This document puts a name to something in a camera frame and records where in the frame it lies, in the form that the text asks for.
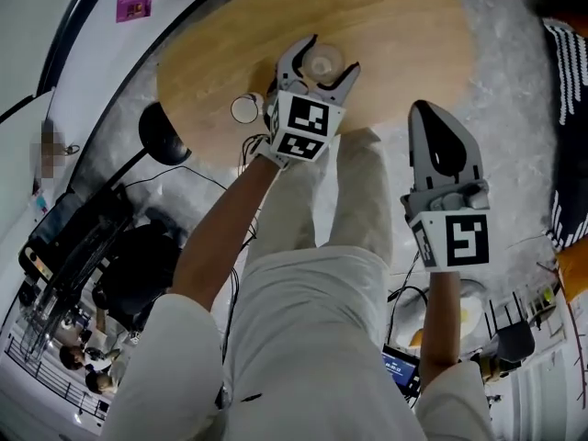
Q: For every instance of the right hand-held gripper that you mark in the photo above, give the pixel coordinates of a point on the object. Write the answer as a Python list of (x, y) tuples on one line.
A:
[(459, 241)]

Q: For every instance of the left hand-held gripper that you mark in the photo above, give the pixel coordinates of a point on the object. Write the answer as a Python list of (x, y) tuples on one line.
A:
[(305, 122)]

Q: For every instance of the small clear glass cup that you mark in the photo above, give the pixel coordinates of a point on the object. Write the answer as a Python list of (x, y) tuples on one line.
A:
[(321, 62)]

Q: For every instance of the person's right forearm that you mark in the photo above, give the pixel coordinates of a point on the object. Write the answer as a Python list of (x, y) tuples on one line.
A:
[(441, 324)]

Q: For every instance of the person's left forearm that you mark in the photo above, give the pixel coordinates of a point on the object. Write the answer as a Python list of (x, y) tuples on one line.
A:
[(220, 246)]

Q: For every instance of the oval wooden table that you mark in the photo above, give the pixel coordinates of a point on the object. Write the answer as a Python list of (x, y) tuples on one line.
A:
[(390, 62)]

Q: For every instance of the white cup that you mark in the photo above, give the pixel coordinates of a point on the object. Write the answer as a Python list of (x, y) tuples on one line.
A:
[(243, 108)]

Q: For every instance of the person's beige trousers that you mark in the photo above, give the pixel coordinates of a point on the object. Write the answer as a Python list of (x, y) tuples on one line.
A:
[(358, 200)]

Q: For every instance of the black white striped blanket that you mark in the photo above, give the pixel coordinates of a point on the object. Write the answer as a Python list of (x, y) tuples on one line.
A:
[(574, 177)]

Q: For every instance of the round white seat yellow cushion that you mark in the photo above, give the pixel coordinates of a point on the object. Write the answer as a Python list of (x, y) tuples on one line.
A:
[(471, 310)]

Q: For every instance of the black standing fan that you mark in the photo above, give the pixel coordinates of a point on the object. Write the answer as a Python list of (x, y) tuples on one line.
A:
[(161, 136)]

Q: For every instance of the black slatted chair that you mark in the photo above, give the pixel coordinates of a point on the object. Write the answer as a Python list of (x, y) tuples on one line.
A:
[(514, 338)]

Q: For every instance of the white windowsill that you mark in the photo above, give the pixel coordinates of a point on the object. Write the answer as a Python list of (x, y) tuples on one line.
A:
[(105, 62)]

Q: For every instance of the black tablet with screen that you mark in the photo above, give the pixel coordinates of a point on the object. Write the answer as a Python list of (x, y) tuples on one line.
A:
[(399, 370)]

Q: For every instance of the person's white shirt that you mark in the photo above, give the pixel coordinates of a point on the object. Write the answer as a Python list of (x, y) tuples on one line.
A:
[(312, 338)]

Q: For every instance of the black office chair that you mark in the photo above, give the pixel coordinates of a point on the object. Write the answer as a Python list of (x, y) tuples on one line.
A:
[(138, 264)]

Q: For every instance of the black monitor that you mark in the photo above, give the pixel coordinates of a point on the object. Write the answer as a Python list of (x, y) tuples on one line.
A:
[(69, 228)]

